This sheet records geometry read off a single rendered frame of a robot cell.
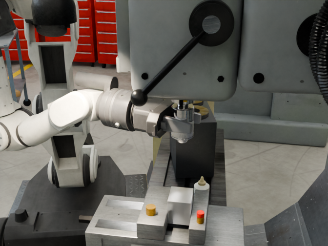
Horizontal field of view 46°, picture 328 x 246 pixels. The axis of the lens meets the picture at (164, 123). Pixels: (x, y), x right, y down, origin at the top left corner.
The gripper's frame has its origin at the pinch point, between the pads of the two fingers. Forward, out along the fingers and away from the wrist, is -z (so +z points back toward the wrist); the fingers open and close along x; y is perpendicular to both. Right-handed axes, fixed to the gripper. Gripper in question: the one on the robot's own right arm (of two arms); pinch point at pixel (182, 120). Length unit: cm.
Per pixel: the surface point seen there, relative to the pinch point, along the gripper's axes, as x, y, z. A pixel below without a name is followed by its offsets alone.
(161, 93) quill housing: -10.3, -9.3, 0.2
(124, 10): -5.2, -22.1, 10.1
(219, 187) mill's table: 26.4, 31.7, -2.2
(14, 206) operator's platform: 46, 85, 105
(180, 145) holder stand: 26.1, 20.3, 10.5
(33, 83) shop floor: 295, 129, 320
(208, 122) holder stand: 30.0, 13.2, 3.8
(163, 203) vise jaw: -1.6, 20.7, 3.5
